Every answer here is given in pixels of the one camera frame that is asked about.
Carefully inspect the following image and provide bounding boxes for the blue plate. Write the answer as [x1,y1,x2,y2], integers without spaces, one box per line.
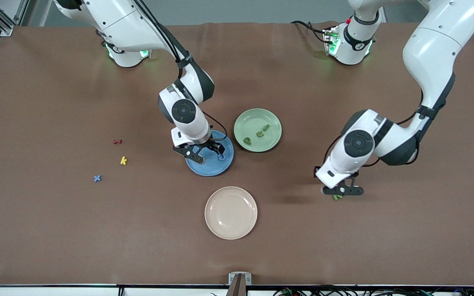
[186,131,235,177]

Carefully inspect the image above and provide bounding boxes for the green plate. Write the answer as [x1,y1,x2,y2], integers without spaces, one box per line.
[234,108,282,153]

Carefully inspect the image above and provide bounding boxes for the beige plate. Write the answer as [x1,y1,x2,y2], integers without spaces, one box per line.
[204,186,258,240]

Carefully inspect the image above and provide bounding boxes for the brown table cover sheet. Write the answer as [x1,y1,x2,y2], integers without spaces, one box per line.
[0,21,474,286]

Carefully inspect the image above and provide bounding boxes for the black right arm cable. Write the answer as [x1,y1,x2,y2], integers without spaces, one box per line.
[132,0,229,143]

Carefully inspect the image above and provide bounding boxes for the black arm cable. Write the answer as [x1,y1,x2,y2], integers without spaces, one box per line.
[314,90,425,179]
[132,0,229,143]

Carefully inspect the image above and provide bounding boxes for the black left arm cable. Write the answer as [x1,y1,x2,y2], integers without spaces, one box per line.
[314,90,425,179]

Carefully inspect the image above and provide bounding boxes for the tangled black floor cables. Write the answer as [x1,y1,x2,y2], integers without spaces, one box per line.
[273,282,474,296]

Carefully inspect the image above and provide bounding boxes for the silver clamp bracket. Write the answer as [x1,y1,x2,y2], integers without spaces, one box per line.
[228,272,252,285]

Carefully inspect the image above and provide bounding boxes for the grey tapered post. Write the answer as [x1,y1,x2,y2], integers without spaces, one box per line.
[225,274,248,296]

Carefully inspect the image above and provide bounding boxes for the black looped base cable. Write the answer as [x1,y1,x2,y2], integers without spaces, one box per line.
[290,20,330,44]

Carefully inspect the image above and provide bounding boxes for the aluminium frame profile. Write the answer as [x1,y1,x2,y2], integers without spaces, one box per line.
[0,0,30,37]

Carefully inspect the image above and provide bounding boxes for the white table edge rail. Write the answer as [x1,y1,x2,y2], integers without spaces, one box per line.
[0,284,474,296]

